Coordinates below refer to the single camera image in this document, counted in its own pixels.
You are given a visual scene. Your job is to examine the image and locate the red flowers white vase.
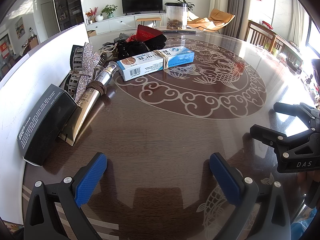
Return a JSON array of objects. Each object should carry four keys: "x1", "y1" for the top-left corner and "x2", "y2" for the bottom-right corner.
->
[{"x1": 85, "y1": 7, "x2": 104, "y2": 22}]

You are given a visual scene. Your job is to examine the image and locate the dark glass display cabinet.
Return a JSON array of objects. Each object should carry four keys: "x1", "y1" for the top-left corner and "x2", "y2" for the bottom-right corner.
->
[{"x1": 54, "y1": 0, "x2": 84, "y2": 31}]

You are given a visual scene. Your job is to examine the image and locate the blue white toothpaste box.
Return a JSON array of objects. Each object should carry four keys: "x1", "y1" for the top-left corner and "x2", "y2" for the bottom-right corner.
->
[{"x1": 117, "y1": 46, "x2": 195, "y2": 81}]

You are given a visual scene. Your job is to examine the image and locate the orange lounge chair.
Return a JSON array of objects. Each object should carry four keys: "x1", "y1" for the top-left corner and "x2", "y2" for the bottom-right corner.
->
[{"x1": 187, "y1": 9, "x2": 235, "y2": 32}]

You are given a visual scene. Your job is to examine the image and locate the rhinestone bow hair claw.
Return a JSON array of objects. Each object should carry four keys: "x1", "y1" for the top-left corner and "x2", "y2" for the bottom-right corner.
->
[{"x1": 63, "y1": 42, "x2": 101, "y2": 104}]

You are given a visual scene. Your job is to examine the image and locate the black velvet hair bow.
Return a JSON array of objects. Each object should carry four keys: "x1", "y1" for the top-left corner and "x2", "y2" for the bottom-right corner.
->
[{"x1": 115, "y1": 34, "x2": 167, "y2": 60}]

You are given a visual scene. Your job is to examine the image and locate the green potted plant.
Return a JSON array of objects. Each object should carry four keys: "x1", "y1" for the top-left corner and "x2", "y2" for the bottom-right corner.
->
[{"x1": 101, "y1": 4, "x2": 118, "y2": 18}]

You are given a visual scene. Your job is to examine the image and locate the gold cosmetic tube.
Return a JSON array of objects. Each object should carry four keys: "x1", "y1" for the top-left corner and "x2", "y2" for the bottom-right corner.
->
[{"x1": 59, "y1": 61, "x2": 119, "y2": 146}]

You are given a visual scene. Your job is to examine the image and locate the clear plastic jar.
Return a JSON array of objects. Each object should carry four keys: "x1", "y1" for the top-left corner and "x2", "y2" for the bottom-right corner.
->
[{"x1": 165, "y1": 2, "x2": 188, "y2": 30}]

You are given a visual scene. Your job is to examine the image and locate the wooden stool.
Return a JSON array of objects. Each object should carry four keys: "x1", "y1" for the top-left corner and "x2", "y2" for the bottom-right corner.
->
[{"x1": 136, "y1": 17, "x2": 162, "y2": 27}]

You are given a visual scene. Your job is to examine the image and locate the black television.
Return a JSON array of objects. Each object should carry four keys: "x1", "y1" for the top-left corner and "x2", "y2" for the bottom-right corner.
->
[{"x1": 121, "y1": 0, "x2": 163, "y2": 14}]

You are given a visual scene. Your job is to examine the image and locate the white tv cabinet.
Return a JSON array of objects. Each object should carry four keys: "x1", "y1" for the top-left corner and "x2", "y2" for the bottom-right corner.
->
[{"x1": 86, "y1": 13, "x2": 167, "y2": 34}]

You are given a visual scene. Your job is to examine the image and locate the black odor removing bar box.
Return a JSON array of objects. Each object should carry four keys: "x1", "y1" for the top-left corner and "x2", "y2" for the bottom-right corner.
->
[{"x1": 17, "y1": 84, "x2": 78, "y2": 166}]

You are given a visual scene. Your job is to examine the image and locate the red pouch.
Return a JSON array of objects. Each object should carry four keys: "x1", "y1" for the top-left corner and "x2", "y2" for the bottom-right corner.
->
[{"x1": 126, "y1": 24, "x2": 163, "y2": 42}]

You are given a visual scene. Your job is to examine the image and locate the wooden dining chair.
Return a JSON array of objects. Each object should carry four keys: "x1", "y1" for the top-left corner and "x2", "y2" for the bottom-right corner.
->
[{"x1": 245, "y1": 20, "x2": 277, "y2": 52}]

